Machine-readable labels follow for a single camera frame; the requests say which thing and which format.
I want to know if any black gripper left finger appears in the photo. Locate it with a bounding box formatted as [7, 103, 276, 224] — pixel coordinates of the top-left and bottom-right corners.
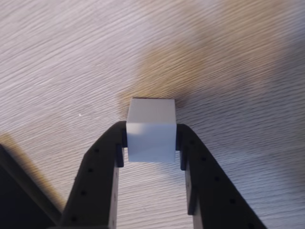
[59, 121, 128, 229]

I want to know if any white cube block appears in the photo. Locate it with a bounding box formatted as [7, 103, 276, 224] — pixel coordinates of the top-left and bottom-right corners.
[126, 97, 177, 164]

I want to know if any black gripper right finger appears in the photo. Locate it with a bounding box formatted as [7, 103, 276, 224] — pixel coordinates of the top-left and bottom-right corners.
[175, 123, 267, 229]

